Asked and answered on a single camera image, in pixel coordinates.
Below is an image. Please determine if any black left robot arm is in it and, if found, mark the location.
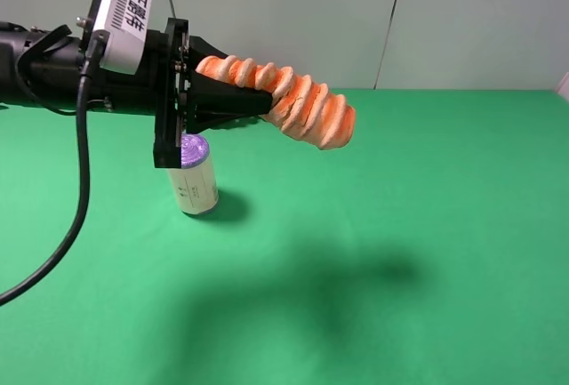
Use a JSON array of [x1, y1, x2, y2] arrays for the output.
[[1, 18, 272, 169]]

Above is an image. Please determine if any green tablecloth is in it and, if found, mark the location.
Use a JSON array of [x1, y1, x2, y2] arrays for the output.
[[1, 91, 568, 384]]

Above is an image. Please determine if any purple garbage bag roll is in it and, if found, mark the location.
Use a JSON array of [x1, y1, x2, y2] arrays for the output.
[[168, 133, 219, 216]]

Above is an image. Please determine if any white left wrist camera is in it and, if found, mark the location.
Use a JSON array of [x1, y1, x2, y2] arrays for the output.
[[80, 0, 152, 75]]

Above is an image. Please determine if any orange striped bread roll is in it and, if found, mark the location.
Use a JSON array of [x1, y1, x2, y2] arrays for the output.
[[196, 55, 357, 150]]

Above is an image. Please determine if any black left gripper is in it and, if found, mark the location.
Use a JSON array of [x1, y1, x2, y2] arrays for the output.
[[143, 18, 272, 168]]

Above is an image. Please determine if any black camera cable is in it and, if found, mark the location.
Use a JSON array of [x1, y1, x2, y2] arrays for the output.
[[0, 31, 110, 307]]

